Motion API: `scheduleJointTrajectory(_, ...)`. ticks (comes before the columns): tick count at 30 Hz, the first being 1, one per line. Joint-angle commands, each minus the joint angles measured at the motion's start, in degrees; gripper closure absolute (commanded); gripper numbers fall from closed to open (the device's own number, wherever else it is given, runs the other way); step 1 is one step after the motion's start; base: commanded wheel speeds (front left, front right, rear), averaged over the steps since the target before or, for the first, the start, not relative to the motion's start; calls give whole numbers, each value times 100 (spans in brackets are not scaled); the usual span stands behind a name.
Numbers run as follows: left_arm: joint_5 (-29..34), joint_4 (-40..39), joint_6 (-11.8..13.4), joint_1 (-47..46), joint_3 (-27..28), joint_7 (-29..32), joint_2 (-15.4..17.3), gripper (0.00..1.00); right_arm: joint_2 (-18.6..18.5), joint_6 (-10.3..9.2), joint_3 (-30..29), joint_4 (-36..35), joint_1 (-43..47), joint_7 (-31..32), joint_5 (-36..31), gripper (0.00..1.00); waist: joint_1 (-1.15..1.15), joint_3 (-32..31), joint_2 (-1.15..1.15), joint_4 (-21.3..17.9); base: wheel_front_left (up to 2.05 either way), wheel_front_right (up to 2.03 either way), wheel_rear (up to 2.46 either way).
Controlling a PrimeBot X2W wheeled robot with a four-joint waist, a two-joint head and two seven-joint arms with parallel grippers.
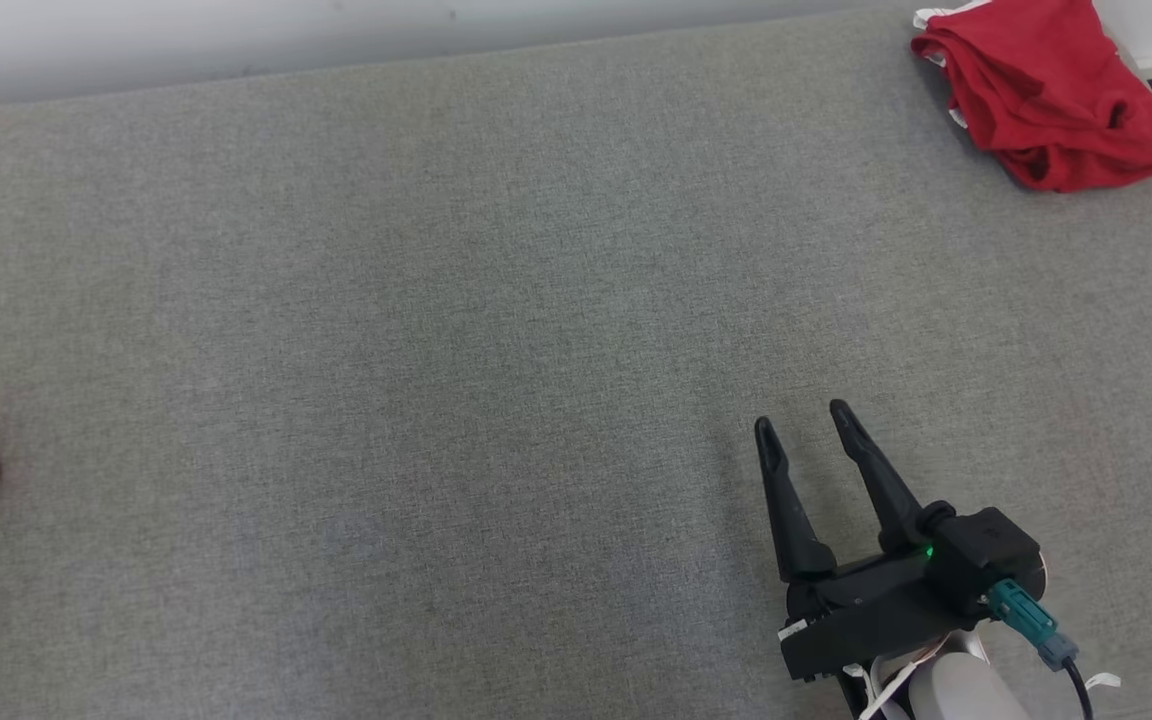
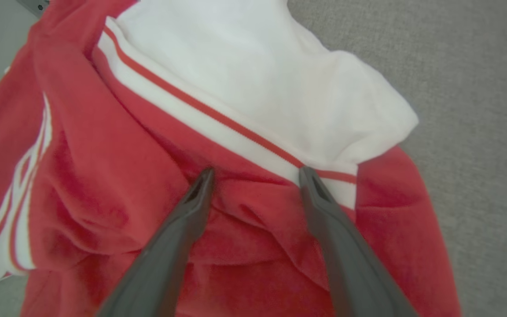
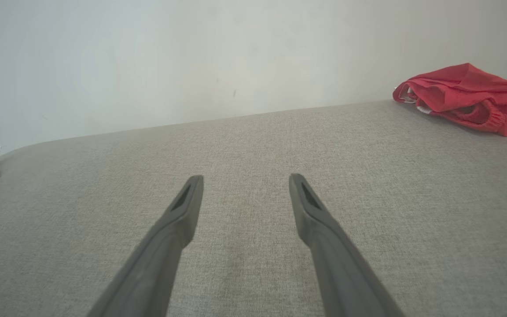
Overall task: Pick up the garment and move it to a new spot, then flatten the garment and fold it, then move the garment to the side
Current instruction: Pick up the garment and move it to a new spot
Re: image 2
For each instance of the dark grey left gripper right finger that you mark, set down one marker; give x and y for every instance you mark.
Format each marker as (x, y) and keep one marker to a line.
(350, 264)

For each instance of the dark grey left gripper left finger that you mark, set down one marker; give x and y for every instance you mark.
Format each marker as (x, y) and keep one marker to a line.
(165, 255)

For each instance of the red shirt white sleeves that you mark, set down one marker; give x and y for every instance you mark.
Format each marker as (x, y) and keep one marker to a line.
(126, 176)

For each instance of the grey fabric sofa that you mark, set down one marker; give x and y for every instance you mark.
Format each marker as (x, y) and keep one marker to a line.
(478, 132)

